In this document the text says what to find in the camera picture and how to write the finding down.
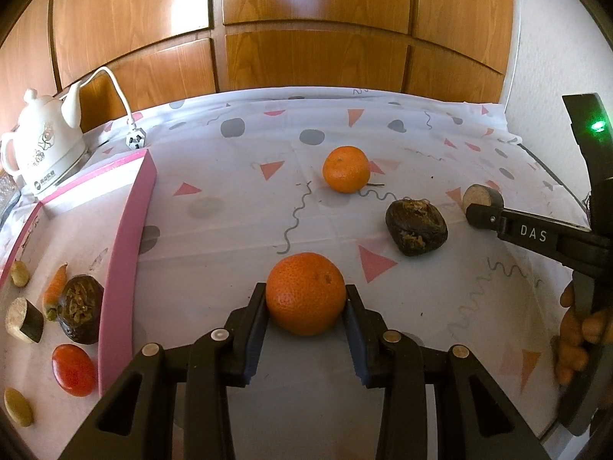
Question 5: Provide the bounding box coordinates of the patterned tissue box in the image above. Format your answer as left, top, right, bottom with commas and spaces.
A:
0, 175, 20, 216

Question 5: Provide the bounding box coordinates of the person's right hand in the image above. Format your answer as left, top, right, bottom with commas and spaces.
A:
551, 280, 613, 386

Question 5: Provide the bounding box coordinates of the dark passion fruit on table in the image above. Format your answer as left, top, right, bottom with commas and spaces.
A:
385, 199, 449, 256

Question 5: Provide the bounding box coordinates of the orange mandarin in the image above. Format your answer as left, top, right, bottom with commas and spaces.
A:
266, 252, 346, 337
322, 146, 371, 194

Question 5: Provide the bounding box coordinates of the pink shallow tray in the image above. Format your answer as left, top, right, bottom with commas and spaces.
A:
0, 148, 158, 442

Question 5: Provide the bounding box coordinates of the wooden panelled wardrobe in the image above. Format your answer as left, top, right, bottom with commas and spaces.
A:
0, 0, 520, 135

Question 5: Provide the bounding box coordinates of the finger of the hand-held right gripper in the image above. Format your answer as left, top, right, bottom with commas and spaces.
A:
465, 202, 592, 269

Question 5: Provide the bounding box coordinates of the white power cord with plug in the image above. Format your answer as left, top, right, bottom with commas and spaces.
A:
79, 67, 146, 150

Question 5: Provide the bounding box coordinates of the white ceramic electric kettle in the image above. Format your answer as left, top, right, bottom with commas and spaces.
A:
0, 89, 89, 197

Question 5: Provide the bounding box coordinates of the white patterned tablecloth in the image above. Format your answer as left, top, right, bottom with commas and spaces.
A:
0, 85, 595, 442

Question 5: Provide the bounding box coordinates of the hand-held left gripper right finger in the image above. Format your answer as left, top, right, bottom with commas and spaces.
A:
345, 285, 547, 460

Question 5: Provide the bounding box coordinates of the small orange carrot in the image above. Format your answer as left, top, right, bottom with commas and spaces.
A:
43, 263, 69, 321

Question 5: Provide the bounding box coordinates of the eggplant piece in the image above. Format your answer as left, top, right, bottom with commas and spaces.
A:
5, 297, 45, 344

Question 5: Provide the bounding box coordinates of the dark-skinned cut yam piece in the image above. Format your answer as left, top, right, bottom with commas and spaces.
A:
462, 183, 503, 214

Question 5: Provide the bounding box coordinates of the red tomato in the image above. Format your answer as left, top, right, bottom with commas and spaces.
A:
52, 343, 97, 397

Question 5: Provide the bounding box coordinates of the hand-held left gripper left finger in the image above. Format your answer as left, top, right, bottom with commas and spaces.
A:
57, 283, 269, 460

